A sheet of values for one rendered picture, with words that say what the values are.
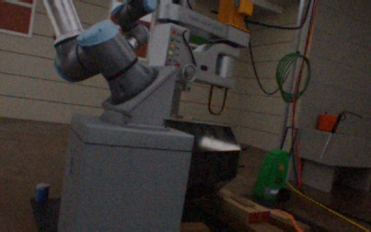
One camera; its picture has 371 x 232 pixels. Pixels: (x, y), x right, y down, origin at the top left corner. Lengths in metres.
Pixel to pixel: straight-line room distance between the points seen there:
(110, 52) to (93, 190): 0.48
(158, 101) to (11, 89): 7.19
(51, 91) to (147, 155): 7.20
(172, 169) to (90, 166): 0.29
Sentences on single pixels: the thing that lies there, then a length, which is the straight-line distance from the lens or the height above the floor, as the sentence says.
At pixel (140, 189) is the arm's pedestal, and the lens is 1.15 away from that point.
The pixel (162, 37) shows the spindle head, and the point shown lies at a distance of 2.52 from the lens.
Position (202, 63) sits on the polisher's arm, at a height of 1.30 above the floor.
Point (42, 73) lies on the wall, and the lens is 8.24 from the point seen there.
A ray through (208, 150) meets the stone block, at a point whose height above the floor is 0.63.
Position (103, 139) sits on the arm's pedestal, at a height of 0.81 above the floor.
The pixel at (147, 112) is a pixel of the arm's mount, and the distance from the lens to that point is 1.16.
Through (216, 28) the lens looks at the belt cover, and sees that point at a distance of 2.82.
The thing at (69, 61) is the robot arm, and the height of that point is 1.06.
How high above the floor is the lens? 0.97
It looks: 3 degrees down
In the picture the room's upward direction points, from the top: 9 degrees clockwise
